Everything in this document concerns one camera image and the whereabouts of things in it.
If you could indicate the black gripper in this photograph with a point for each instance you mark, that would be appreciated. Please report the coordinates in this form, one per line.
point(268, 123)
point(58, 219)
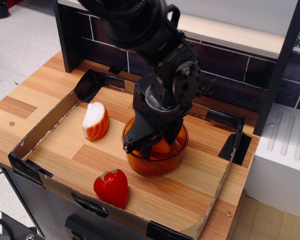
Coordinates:
point(157, 114)

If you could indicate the orange toy carrot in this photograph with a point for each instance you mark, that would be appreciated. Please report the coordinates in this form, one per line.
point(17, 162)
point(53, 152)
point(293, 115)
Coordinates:
point(161, 147)

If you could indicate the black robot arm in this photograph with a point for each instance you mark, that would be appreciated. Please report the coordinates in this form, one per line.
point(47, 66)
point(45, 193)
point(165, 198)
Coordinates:
point(149, 28)

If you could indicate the orange transparent plastic pot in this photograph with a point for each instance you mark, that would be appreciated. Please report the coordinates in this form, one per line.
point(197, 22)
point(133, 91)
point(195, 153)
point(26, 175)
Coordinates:
point(161, 163)

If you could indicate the cardboard fence with black tape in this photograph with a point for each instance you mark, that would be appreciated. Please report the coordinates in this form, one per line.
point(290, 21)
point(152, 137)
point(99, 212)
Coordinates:
point(57, 156)

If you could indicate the red toy strawberry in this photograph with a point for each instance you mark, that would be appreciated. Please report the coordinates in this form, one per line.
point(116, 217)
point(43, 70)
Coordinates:
point(112, 187)

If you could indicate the toy salmon sushi piece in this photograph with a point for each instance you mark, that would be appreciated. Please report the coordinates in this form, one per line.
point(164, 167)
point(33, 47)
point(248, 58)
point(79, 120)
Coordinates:
point(96, 121)

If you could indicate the dark tile backsplash panel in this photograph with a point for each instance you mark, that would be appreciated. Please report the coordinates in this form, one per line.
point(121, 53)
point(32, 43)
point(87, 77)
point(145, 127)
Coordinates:
point(235, 77)

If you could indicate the grey cabinet under table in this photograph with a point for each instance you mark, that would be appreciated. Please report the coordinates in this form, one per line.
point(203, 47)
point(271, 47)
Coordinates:
point(60, 218)

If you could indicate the white ribbed appliance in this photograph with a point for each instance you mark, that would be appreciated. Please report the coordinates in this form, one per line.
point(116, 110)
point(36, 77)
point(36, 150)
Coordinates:
point(274, 175)

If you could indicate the black left upright post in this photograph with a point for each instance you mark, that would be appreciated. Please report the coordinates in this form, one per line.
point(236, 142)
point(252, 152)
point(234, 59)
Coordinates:
point(67, 22)

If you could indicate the black upright post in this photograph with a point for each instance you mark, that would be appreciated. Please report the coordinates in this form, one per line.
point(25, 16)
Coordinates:
point(276, 79)
point(67, 22)

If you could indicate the black right upright post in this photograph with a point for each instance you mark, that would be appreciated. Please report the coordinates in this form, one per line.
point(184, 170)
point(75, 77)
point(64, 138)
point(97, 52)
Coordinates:
point(276, 79)

